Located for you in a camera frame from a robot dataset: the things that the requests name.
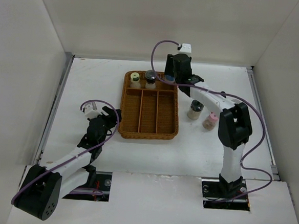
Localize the silver cap blue label bottle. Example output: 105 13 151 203
164 74 175 83

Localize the black cap salt grinder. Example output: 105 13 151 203
144 70 157 89

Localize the yellow cap spice bottle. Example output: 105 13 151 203
130 72 141 89

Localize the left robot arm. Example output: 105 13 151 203
11 100 122 220

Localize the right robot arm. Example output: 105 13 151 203
165 53 252 197

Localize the brown wicker divided tray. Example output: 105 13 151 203
118 71 179 140

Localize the black cap pepper jar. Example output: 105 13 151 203
187 100 204 120

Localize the pink cap spice jar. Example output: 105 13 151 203
203 112 219 131

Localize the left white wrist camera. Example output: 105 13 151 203
81 104 98 117

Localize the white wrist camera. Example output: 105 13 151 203
177 43 192 56
81 104 98 117

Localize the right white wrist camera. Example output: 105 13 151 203
177 43 192 56

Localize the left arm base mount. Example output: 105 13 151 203
63 171 113 202

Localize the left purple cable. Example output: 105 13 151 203
11 94 122 213

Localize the purple cable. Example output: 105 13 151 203
11 94 122 213
141 38 283 206

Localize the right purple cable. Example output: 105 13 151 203
141 38 283 206

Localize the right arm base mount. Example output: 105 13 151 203
201 178 250 212

